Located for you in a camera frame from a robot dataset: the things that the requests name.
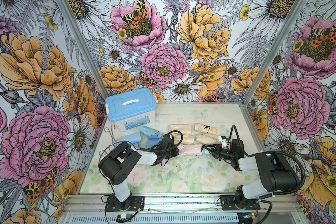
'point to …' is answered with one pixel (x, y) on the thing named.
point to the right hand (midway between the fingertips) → (205, 150)
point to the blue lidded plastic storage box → (133, 109)
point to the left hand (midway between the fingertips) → (178, 153)
